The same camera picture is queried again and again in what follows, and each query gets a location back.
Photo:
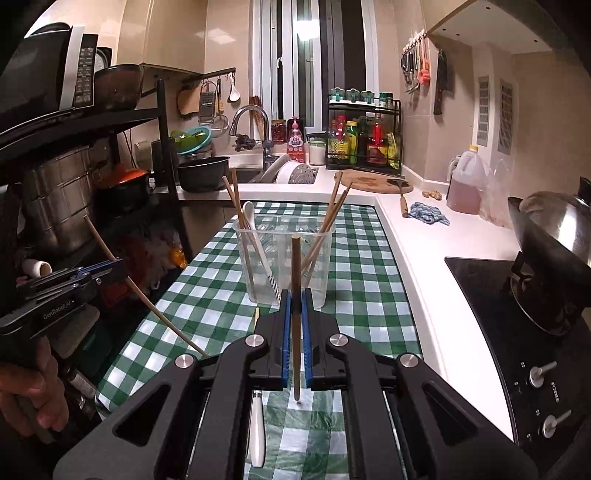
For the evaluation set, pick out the red jar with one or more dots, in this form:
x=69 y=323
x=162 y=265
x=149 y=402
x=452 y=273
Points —
x=278 y=133

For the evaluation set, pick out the steel cooktop knob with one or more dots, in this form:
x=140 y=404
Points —
x=550 y=424
x=536 y=376

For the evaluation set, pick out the plastic oil jug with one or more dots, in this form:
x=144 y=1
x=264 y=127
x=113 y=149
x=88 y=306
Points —
x=468 y=184

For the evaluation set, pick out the wall hook rail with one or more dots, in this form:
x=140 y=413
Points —
x=414 y=39

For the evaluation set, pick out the black burner grate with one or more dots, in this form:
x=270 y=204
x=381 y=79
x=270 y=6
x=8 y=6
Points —
x=531 y=286

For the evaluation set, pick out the feather duster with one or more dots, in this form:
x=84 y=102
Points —
x=143 y=251

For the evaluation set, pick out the green bottle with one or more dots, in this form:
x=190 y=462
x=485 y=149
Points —
x=352 y=143

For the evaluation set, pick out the white jar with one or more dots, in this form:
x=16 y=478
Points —
x=316 y=152

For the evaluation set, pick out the round wooden cutting board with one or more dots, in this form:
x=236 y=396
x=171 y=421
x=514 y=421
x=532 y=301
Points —
x=369 y=177

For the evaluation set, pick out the clear plastic container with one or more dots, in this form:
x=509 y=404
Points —
x=318 y=295

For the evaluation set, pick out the window frame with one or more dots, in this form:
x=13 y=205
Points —
x=304 y=60

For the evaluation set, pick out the steel sink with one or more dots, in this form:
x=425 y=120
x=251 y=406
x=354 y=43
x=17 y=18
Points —
x=249 y=175

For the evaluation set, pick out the clear plastic bag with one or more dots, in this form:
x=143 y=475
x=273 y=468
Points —
x=501 y=198

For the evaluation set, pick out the steel faucet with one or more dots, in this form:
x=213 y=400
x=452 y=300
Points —
x=249 y=110

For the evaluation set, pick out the orange lidded pot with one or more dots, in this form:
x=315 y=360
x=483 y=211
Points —
x=124 y=177

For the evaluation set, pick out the black metal shelf rack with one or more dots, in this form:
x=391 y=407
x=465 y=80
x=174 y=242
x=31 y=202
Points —
x=168 y=161

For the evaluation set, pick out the orange packet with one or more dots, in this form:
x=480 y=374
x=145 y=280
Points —
x=178 y=258

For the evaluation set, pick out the wall shelf with hooks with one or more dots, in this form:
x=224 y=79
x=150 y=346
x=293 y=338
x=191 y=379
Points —
x=184 y=71

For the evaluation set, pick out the dark sauce bottle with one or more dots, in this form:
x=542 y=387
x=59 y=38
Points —
x=364 y=141

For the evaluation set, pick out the grey wall grille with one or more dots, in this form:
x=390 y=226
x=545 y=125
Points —
x=482 y=108
x=506 y=117

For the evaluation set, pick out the person's left hand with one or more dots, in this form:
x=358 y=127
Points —
x=32 y=397

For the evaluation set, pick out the white ceramic spoon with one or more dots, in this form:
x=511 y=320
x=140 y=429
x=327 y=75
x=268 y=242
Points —
x=248 y=213

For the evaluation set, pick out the green plastic bowl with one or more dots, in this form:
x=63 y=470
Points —
x=187 y=143

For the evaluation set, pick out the green checkered tablecloth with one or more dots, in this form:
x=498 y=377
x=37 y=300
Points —
x=360 y=277

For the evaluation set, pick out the black cooking pot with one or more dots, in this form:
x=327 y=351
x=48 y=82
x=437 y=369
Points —
x=203 y=174

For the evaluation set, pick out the white plastic tube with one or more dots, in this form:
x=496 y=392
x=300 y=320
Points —
x=37 y=266

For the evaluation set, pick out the black spice rack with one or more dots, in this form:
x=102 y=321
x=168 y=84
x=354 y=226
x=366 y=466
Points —
x=330 y=129

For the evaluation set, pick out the pink dish soap bottle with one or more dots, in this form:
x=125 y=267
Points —
x=296 y=143

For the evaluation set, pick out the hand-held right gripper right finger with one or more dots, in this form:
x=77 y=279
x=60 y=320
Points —
x=308 y=341

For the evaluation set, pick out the ginger root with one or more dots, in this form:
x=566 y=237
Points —
x=433 y=194

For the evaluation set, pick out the yellow seasoning packet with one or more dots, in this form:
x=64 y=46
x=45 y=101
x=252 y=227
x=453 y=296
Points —
x=393 y=150

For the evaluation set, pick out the red label bottle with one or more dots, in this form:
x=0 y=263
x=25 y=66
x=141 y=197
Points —
x=376 y=143

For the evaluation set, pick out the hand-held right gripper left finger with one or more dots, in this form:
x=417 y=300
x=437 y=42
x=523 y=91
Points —
x=287 y=337

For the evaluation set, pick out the white hanging spoon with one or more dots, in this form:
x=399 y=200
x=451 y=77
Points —
x=234 y=93

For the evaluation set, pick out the range hood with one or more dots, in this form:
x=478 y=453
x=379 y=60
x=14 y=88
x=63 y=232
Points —
x=485 y=27

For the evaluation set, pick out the steel wok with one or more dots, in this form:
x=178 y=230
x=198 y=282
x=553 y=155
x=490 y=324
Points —
x=554 y=226

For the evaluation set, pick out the blue cloth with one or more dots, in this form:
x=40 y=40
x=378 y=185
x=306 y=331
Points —
x=429 y=214

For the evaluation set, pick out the black microwave oven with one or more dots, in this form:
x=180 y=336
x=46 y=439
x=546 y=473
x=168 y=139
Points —
x=41 y=78

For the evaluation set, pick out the white colander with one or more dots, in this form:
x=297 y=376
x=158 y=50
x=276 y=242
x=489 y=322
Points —
x=295 y=173

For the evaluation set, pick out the dark glass bowl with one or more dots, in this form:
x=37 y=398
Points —
x=117 y=85

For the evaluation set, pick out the steel grater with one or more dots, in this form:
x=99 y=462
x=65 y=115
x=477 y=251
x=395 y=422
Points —
x=207 y=104

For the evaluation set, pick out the hanging wooden board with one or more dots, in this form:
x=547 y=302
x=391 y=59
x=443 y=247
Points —
x=188 y=100

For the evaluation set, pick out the black glass cooktop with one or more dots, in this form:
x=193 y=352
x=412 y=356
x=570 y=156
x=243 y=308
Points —
x=485 y=300

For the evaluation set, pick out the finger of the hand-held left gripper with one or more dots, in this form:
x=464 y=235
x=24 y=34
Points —
x=87 y=271
x=83 y=287

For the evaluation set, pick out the large steel pot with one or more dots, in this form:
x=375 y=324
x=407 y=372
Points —
x=60 y=198

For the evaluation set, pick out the hanging cleaver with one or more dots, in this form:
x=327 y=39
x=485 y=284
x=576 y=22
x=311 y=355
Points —
x=441 y=85

